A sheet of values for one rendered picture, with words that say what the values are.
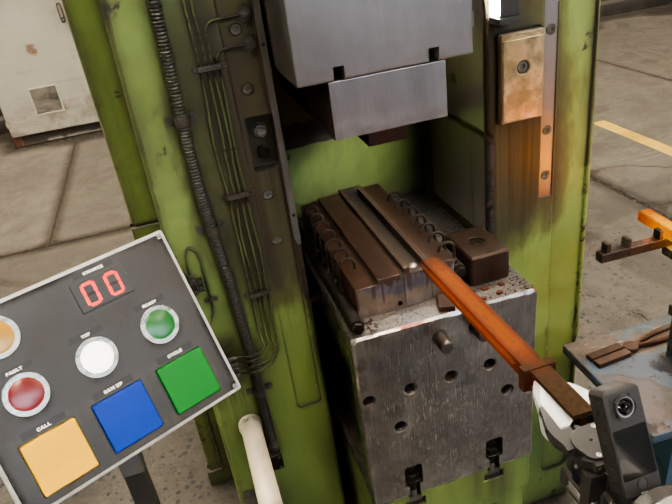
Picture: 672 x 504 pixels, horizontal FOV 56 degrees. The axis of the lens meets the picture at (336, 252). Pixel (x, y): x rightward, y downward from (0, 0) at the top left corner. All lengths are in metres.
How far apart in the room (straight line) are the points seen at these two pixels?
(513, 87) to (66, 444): 0.98
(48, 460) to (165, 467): 1.42
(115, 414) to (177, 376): 0.10
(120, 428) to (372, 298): 0.50
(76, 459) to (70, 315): 0.20
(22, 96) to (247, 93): 5.39
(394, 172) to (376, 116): 0.60
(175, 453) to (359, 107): 1.64
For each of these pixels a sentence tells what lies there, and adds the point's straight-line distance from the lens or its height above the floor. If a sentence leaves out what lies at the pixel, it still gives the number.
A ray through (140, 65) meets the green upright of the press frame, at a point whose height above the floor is 1.42.
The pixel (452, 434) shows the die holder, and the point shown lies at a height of 0.61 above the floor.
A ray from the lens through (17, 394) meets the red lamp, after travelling 0.95.
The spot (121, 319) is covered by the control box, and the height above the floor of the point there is 1.12.
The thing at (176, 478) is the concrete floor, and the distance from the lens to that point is 2.30.
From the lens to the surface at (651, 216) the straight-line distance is 1.48.
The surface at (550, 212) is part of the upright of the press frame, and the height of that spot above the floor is 0.95.
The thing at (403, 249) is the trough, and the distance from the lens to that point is 1.27.
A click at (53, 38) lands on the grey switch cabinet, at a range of 6.31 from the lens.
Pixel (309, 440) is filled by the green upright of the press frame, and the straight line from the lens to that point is 1.55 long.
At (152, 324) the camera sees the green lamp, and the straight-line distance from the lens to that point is 0.98.
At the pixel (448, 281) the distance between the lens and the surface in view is 1.04.
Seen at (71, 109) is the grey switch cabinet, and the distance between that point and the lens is 6.42.
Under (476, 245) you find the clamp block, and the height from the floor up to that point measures 0.98.
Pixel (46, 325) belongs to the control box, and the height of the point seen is 1.15.
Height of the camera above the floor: 1.61
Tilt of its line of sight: 29 degrees down
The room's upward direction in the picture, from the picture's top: 8 degrees counter-clockwise
